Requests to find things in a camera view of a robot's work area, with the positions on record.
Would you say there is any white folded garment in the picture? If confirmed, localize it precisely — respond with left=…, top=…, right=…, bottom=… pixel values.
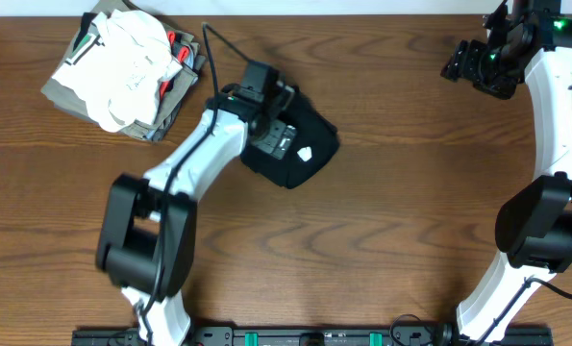
left=53, top=10, right=182, bottom=133

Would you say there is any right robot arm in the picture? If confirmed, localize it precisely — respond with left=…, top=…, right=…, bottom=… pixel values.
left=434, top=0, right=572, bottom=345

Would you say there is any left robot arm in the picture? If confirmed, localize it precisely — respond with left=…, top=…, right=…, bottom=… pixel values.
left=96, top=61, right=298, bottom=345

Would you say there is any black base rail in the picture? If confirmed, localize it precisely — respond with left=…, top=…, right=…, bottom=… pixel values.
left=70, top=323, right=554, bottom=346

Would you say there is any red and grey folded garment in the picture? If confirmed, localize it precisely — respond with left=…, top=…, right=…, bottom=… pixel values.
left=143, top=31, right=204, bottom=142

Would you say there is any black t-shirt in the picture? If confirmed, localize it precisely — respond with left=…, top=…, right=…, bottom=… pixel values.
left=240, top=91, right=339, bottom=189

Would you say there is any olive folded garment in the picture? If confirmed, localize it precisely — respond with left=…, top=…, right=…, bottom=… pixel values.
left=41, top=1, right=202, bottom=140

